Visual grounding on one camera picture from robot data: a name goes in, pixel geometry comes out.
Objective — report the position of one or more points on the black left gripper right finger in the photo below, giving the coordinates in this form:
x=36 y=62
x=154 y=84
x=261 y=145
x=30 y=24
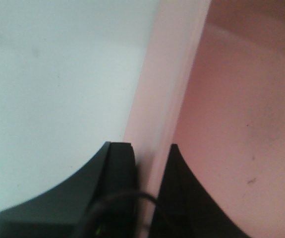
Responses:
x=191 y=211

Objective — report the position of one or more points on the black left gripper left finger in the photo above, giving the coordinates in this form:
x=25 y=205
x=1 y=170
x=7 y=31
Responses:
x=58 y=211

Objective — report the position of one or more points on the pink plastic box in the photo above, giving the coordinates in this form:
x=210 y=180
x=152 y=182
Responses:
x=213 y=82

